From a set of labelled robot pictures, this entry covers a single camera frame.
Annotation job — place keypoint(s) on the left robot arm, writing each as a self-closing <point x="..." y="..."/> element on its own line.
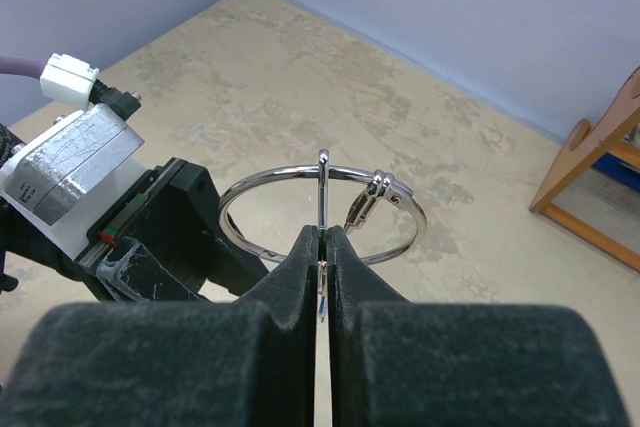
<point x="18" y="236"/>

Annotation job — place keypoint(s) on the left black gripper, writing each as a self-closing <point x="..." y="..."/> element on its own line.
<point x="144" y="247"/>

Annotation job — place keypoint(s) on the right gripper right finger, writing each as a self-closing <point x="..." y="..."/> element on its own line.
<point x="399" y="363"/>

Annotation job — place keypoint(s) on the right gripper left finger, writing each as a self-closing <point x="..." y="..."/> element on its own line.
<point x="250" y="362"/>

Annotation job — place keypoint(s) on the large silver keyring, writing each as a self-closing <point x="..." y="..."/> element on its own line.
<point x="403" y="200"/>

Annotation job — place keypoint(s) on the wooden shelf rack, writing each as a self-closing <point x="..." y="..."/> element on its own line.
<point x="592" y="186"/>

